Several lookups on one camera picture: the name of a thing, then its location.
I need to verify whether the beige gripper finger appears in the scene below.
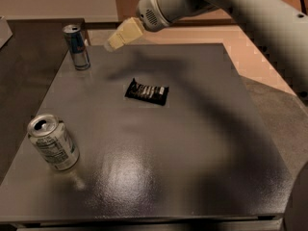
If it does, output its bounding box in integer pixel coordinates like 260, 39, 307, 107
104, 17, 145, 52

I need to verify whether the blue silver redbull can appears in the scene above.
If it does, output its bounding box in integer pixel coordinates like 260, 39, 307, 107
63, 24, 90, 70

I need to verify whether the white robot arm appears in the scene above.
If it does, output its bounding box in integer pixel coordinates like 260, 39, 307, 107
107, 0, 308, 105

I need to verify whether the silver green soda can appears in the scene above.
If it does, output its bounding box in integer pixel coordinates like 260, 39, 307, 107
27, 114, 80, 171

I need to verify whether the black snack bar wrapper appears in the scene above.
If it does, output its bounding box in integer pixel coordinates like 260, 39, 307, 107
125, 79, 169, 106

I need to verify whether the grey object at left edge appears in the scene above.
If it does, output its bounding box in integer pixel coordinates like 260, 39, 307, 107
0, 16, 13, 48

